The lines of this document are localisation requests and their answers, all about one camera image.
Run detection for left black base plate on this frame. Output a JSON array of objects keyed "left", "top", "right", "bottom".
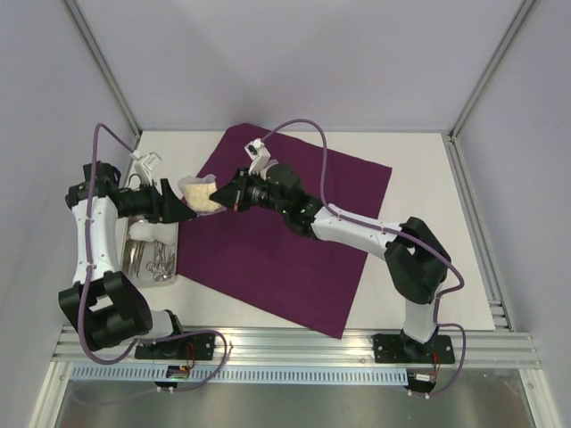
[{"left": 135, "top": 333, "right": 215, "bottom": 362}]

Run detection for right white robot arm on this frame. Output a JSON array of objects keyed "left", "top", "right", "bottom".
[{"left": 209, "top": 164, "right": 451, "bottom": 361}]

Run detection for gauze packet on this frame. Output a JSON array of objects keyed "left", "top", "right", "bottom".
[{"left": 178, "top": 174, "right": 226, "bottom": 217}]

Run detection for aluminium rail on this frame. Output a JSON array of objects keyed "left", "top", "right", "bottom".
[{"left": 53, "top": 325, "right": 543, "bottom": 370}]

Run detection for slotted cable duct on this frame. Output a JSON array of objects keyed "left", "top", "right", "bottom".
[{"left": 70, "top": 363, "right": 409, "bottom": 386}]

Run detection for steel instrument tray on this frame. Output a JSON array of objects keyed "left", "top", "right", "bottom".
[{"left": 116, "top": 216, "right": 178, "bottom": 288}]

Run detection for aluminium frame post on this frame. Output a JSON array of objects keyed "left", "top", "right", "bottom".
[
  {"left": 448, "top": 0, "right": 539, "bottom": 142},
  {"left": 61, "top": 0, "right": 142, "bottom": 142}
]

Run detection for steel forceps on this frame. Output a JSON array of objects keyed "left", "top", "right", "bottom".
[
  {"left": 153, "top": 243, "right": 176, "bottom": 271},
  {"left": 126, "top": 240, "right": 145, "bottom": 276},
  {"left": 147, "top": 262, "right": 175, "bottom": 283}
]

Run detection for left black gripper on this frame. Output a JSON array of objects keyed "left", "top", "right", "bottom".
[{"left": 117, "top": 178, "right": 196, "bottom": 225}]

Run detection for purple cloth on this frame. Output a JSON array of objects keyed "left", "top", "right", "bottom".
[{"left": 177, "top": 134, "right": 393, "bottom": 338}]

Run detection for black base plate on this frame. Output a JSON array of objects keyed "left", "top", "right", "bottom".
[
  {"left": 371, "top": 333, "right": 456, "bottom": 365},
  {"left": 135, "top": 333, "right": 215, "bottom": 362}
]

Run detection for right aluminium frame post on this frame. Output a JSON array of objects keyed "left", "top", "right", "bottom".
[{"left": 448, "top": 0, "right": 539, "bottom": 142}]

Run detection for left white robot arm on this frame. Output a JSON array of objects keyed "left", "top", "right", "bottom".
[{"left": 58, "top": 161, "right": 197, "bottom": 358}]

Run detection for left aluminium frame post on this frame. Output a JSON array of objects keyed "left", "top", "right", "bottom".
[{"left": 61, "top": 0, "right": 142, "bottom": 142}]

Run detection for white gauze pad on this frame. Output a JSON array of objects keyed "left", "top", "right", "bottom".
[{"left": 128, "top": 221, "right": 178, "bottom": 245}]

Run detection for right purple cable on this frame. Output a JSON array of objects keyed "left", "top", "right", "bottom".
[{"left": 261, "top": 118, "right": 468, "bottom": 398}]

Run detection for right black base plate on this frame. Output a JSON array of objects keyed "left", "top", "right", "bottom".
[{"left": 371, "top": 333, "right": 456, "bottom": 365}]

